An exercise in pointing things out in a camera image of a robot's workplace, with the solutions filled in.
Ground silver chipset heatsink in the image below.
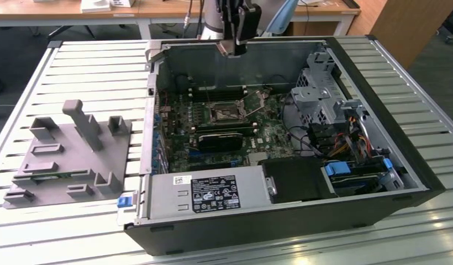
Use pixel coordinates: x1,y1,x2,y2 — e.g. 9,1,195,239
247,152,268,164

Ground CPU socket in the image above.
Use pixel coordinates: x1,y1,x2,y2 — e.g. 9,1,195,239
208,100,248,124

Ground yellow red wire bundle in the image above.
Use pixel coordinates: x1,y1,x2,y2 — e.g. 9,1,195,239
331,131,371,160

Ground silver green CPU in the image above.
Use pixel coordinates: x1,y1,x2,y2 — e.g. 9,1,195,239
216,39,246,59

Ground blue disk carrier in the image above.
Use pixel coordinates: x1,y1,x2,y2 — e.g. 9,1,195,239
320,161,383,197

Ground green motherboard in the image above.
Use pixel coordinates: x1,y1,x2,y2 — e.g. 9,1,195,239
154,87,299,175

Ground black cable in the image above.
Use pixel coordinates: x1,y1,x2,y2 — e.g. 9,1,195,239
283,125,324,157

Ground blue case latch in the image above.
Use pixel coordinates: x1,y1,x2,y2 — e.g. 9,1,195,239
116,195,134,209

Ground black plastic drive cover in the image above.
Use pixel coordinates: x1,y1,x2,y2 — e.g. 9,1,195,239
260,158,338,204

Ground grey power supply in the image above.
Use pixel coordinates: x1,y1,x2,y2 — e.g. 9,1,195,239
136,166,272,221

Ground black graphics card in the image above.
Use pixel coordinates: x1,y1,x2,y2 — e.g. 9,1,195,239
196,132,246,152

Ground wooden desk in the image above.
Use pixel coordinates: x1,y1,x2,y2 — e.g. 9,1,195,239
0,0,140,39
138,0,362,39

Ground white cardboard box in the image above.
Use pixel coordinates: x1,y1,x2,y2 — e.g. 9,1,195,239
80,0,112,14

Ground black RAM slot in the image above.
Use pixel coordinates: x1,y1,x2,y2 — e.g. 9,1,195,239
194,123,255,128
191,93,248,98
192,128,258,133
194,126,256,131
191,89,248,95
192,96,248,101
192,131,258,136
191,86,247,92

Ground green RAM stick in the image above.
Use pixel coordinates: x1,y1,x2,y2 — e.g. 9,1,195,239
31,171,88,183

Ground wooden cabinet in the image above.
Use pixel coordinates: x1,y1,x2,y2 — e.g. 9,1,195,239
346,0,453,70

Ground metal disk bay cage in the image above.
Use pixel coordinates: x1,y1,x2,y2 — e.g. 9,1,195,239
288,45,370,125

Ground grey parts rack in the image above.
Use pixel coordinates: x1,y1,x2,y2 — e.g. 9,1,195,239
1,99,134,210

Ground black PC case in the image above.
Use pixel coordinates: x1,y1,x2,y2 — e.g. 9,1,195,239
115,34,445,256

